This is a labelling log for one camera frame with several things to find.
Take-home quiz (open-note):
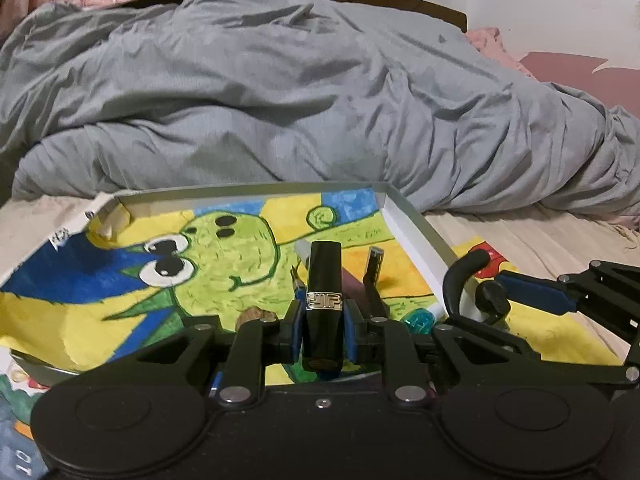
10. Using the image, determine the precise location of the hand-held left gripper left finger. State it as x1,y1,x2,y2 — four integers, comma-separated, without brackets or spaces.
134,301,306,407

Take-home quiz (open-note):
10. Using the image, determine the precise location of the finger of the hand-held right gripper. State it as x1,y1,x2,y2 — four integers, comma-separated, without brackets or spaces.
495,331,640,402
500,259,640,328

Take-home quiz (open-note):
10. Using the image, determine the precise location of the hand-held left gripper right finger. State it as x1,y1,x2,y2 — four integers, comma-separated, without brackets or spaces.
344,300,507,409

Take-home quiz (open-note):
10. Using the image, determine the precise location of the black lipstick tube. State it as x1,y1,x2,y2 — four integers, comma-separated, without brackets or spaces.
299,240,346,379

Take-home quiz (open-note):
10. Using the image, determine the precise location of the blue pen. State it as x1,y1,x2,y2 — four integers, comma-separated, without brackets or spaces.
290,266,307,308

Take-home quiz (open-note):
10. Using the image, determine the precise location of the teal transparent cap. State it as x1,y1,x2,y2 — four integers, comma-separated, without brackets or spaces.
399,309,433,337

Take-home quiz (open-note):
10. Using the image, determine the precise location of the black flash drive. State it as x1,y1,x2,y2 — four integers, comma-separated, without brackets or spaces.
362,246,387,318

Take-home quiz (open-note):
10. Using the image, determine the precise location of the black curved plastic gadget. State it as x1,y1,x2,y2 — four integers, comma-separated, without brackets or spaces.
442,249,507,328

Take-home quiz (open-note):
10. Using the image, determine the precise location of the silver shallow box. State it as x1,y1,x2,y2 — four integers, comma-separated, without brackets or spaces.
0,182,462,397

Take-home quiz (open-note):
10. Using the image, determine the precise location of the yellow painted drawing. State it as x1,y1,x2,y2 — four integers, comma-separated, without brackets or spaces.
439,240,632,367

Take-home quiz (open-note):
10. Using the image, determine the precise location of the brown walnut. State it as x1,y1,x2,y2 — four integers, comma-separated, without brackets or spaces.
235,307,279,334

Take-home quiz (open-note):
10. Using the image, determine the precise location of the green dinosaur drawing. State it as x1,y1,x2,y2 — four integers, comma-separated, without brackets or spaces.
0,187,437,377

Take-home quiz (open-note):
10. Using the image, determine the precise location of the mauve pillow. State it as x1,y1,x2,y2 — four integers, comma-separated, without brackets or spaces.
516,50,640,112

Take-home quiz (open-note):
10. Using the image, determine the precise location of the grey duvet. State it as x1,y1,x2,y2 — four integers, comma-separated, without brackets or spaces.
0,0,640,222

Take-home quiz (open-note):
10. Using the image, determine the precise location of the pink crumpled cloth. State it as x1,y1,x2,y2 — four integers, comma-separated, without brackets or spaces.
464,26,537,79

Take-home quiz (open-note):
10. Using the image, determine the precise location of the brown wooden headboard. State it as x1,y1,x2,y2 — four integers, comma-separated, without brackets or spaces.
277,0,469,32

